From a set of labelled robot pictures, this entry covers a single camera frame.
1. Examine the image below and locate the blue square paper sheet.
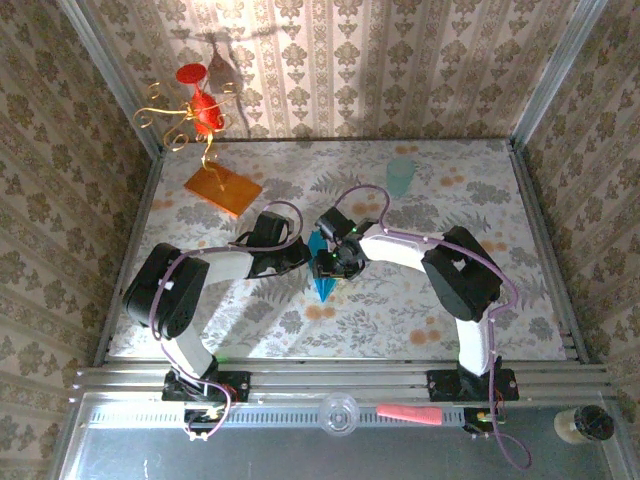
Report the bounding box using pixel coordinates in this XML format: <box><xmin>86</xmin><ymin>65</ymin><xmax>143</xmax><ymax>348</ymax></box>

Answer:
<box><xmin>306</xmin><ymin>228</ymin><xmax>342</xmax><ymax>305</ymax></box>

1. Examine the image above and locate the floral table cover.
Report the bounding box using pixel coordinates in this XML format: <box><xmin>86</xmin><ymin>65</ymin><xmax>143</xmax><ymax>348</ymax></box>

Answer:
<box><xmin>107</xmin><ymin>138</ymin><xmax>569</xmax><ymax>361</ymax></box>

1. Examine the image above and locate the orange rectangular board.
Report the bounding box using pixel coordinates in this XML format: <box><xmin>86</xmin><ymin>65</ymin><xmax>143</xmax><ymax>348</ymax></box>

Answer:
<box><xmin>183</xmin><ymin>160</ymin><xmax>264</xmax><ymax>219</ymax></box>

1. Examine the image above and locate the teal plastic cup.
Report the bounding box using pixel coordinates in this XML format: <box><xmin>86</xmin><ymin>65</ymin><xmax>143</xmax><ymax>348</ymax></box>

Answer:
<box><xmin>385</xmin><ymin>157</ymin><xmax>417</xmax><ymax>198</ymax></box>

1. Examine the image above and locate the clear round plastic lid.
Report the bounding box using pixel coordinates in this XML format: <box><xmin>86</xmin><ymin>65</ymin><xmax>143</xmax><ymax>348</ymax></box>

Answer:
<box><xmin>319</xmin><ymin>393</ymin><xmax>360</xmax><ymax>437</ymax></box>

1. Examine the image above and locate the red wine glass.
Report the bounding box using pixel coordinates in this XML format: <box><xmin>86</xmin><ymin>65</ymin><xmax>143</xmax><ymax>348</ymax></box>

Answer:
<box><xmin>174</xmin><ymin>62</ymin><xmax>227</xmax><ymax>137</ymax></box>

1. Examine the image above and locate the pink comb-like tool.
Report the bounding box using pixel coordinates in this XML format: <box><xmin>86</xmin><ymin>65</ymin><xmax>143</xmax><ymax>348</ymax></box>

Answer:
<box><xmin>375</xmin><ymin>403</ymin><xmax>444</xmax><ymax>426</ymax></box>

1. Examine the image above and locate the small controller board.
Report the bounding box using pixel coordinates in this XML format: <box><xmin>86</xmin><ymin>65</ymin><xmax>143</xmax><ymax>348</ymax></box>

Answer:
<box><xmin>182</xmin><ymin>404</ymin><xmax>227</xmax><ymax>427</ymax></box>
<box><xmin>462</xmin><ymin>405</ymin><xmax>507</xmax><ymax>435</ymax></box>

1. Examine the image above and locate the grey metal tray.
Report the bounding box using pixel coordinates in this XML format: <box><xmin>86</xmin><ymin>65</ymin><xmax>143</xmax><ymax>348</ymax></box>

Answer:
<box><xmin>49</xmin><ymin>392</ymin><xmax>632</xmax><ymax>480</ymax></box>

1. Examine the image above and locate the cream cylinder with black end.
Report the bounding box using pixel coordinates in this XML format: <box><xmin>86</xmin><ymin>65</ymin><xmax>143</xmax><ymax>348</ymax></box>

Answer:
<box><xmin>553</xmin><ymin>404</ymin><xmax>616</xmax><ymax>445</ymax></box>

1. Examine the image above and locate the aluminium long cross rail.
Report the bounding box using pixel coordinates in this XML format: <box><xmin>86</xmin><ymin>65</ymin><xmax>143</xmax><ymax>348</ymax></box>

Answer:
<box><xmin>72</xmin><ymin>357</ymin><xmax>614</xmax><ymax>402</ymax></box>

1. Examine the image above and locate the gold wire stand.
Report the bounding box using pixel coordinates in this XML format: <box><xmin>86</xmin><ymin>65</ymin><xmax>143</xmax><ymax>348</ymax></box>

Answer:
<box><xmin>132</xmin><ymin>81</ymin><xmax>240</xmax><ymax>194</ymax></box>

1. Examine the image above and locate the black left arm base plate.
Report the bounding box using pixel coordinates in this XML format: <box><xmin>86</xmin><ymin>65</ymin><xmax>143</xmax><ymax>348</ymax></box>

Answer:
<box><xmin>161</xmin><ymin>369</ymin><xmax>251</xmax><ymax>404</ymax></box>

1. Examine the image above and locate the aluminium side rail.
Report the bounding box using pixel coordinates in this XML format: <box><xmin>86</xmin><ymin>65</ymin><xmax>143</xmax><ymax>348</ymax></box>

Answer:
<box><xmin>92</xmin><ymin>147</ymin><xmax>165</xmax><ymax>366</ymax></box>
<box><xmin>508</xmin><ymin>138</ymin><xmax>592</xmax><ymax>365</ymax></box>

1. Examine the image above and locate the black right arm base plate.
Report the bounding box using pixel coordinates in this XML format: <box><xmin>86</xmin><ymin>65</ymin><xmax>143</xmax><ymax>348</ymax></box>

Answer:
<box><xmin>425</xmin><ymin>368</ymin><xmax>520</xmax><ymax>403</ymax></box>

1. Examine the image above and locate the aluminium frame post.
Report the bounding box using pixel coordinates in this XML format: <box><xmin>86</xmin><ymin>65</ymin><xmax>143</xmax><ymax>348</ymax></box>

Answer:
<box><xmin>509</xmin><ymin>0</ymin><xmax>610</xmax><ymax>147</ymax></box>
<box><xmin>55</xmin><ymin>0</ymin><xmax>165</xmax><ymax>157</ymax></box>

